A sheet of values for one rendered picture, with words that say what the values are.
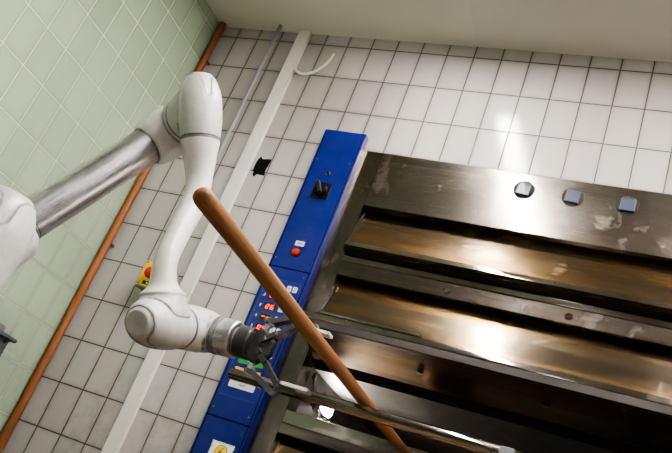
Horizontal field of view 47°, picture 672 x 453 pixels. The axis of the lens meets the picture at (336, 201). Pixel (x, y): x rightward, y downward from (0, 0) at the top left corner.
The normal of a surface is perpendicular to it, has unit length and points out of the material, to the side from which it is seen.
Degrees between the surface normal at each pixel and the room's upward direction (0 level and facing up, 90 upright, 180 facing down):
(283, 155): 90
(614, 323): 90
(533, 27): 180
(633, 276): 70
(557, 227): 90
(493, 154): 90
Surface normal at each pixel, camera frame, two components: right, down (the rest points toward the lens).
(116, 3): 0.90, 0.16
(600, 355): -0.14, -0.77
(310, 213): -0.28, -0.51
